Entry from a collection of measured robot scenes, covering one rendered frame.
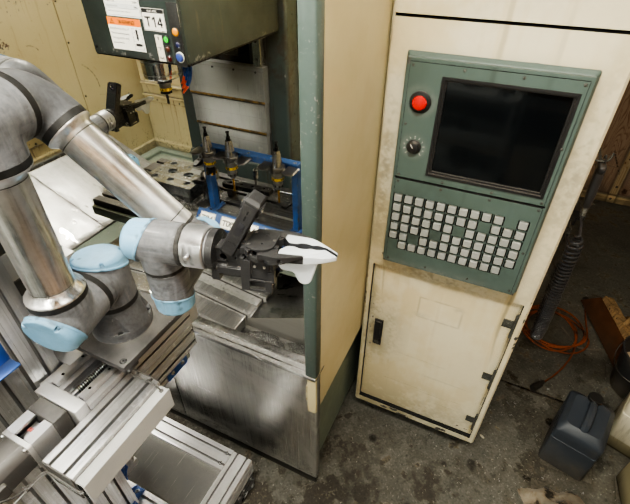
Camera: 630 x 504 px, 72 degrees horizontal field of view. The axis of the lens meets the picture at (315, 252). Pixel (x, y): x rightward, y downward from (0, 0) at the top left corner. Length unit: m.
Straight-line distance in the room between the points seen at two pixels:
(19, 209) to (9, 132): 0.13
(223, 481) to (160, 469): 0.28
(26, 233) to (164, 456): 1.39
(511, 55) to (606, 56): 0.20
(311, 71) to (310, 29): 0.07
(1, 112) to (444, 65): 0.96
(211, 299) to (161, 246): 1.16
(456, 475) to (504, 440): 0.32
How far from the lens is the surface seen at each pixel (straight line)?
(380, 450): 2.28
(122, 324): 1.17
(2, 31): 2.87
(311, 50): 0.89
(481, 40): 1.26
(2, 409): 1.32
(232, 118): 2.50
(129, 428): 1.16
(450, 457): 2.33
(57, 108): 0.90
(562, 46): 1.26
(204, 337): 1.65
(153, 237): 0.76
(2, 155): 0.84
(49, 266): 0.95
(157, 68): 2.01
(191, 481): 2.03
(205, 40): 1.78
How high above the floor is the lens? 2.00
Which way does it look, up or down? 38 degrees down
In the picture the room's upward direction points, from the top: straight up
